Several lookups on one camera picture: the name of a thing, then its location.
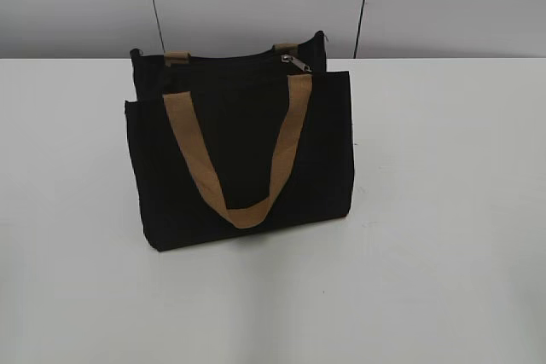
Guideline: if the metal zipper pull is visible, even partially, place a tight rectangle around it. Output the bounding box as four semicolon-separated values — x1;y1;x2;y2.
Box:
281;54;312;72

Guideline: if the black canvas tote bag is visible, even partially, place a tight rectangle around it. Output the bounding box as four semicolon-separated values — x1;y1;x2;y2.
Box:
125;32;354;251

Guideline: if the right black wall cable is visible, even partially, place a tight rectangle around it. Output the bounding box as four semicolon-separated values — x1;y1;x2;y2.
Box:
353;0;376;59

